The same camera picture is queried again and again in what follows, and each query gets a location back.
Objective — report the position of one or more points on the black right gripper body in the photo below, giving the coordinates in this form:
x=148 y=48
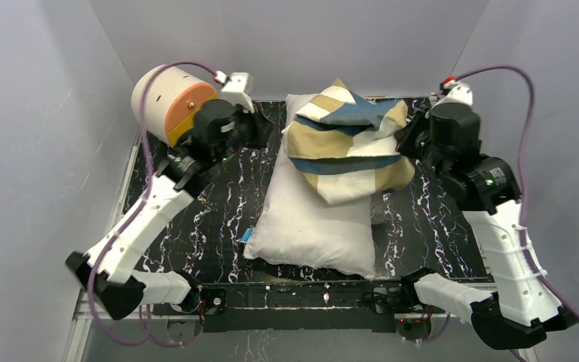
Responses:
x=412 y=141

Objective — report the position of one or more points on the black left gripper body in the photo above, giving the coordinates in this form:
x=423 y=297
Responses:
x=249 y=129

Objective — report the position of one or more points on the blue beige white pillowcase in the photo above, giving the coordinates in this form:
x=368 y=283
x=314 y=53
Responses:
x=345 y=147

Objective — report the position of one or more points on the white pillow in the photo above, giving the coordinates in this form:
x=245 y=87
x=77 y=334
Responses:
x=297 y=227

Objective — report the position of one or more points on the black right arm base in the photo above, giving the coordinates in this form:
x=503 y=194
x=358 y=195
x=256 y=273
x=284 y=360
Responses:
x=414 y=320

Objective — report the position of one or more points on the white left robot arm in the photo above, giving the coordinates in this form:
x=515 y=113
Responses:
x=107 y=270

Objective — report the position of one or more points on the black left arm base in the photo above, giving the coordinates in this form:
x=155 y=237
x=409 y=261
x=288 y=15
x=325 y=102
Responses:
x=181 y=323

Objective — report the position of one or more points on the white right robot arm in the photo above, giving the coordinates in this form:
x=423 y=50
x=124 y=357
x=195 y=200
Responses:
x=521 y=311

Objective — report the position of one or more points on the blue pillow label tag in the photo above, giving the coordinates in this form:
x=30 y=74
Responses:
x=246 y=236

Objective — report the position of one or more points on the round cream drawer cabinet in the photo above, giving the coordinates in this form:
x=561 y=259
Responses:
x=171 y=102

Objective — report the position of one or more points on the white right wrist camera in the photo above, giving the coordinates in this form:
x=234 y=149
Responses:
x=454 y=91

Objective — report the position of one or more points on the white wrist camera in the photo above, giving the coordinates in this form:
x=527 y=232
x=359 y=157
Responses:
x=454 y=91
x=234 y=88

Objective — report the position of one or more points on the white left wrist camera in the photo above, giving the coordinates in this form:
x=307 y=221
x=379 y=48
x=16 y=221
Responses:
x=234 y=88

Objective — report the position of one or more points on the aluminium table frame rail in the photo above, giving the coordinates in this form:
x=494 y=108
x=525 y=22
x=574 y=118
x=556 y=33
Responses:
x=81 y=320

